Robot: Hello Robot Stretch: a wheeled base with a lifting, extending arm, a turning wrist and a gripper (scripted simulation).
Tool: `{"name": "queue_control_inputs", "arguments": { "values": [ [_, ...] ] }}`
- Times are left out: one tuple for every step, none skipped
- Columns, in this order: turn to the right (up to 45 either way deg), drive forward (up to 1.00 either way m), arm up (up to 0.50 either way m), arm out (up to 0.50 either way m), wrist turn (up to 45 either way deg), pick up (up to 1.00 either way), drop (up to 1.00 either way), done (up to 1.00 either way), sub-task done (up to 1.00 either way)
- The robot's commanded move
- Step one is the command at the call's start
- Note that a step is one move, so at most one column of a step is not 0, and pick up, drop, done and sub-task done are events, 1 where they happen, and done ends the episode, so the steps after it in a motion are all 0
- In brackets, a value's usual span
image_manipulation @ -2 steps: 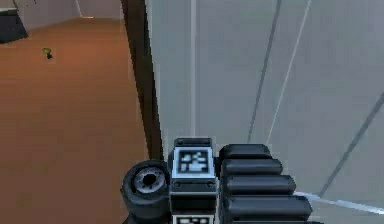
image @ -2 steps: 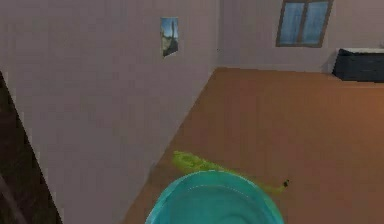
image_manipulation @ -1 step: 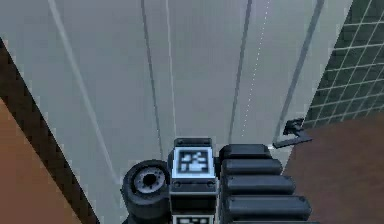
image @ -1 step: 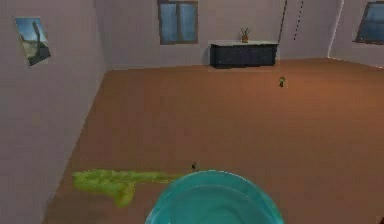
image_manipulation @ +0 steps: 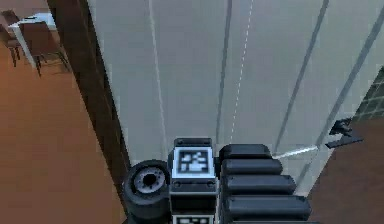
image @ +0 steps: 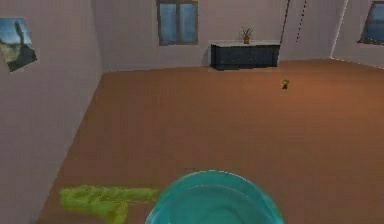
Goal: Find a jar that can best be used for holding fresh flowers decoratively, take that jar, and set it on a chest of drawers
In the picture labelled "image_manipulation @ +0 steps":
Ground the black door handle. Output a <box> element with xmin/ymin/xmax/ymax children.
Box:
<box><xmin>324</xmin><ymin>117</ymin><xmax>364</xmax><ymax>150</ymax></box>

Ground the white table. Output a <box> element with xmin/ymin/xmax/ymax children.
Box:
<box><xmin>8</xmin><ymin>12</ymin><xmax>58</xmax><ymax>69</ymax></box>

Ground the white room door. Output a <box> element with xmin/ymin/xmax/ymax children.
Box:
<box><xmin>87</xmin><ymin>0</ymin><xmax>384</xmax><ymax>198</ymax></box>

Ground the brown wooden chair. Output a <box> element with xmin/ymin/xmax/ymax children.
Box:
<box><xmin>19</xmin><ymin>20</ymin><xmax>72</xmax><ymax>77</ymax></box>
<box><xmin>0</xmin><ymin>9</ymin><xmax>22</xmax><ymax>68</ymax></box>

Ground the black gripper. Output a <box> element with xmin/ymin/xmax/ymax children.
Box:
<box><xmin>121</xmin><ymin>159</ymin><xmax>172</xmax><ymax>224</ymax></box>

